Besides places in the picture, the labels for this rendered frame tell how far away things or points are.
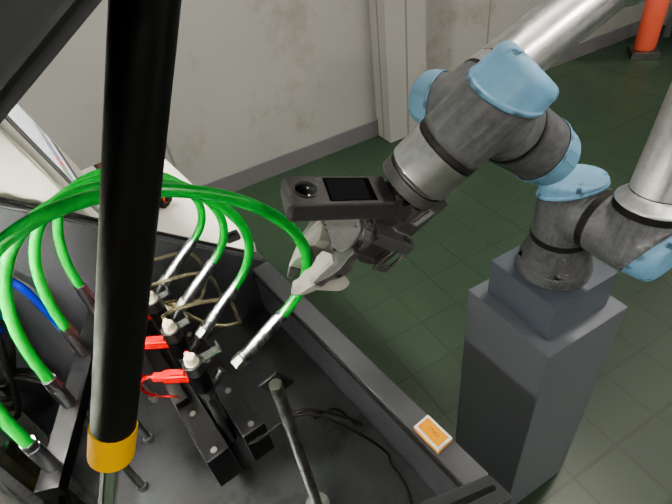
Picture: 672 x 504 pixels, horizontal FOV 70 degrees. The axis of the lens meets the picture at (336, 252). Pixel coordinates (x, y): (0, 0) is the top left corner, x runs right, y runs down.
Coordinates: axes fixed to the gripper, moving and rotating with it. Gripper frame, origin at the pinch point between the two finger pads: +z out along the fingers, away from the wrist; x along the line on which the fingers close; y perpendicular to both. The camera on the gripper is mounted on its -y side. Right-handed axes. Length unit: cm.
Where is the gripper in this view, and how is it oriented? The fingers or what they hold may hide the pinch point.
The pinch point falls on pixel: (292, 277)
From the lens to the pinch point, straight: 60.5
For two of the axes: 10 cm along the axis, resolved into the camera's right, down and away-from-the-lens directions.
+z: -6.2, 5.9, 5.1
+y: 7.4, 2.4, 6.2
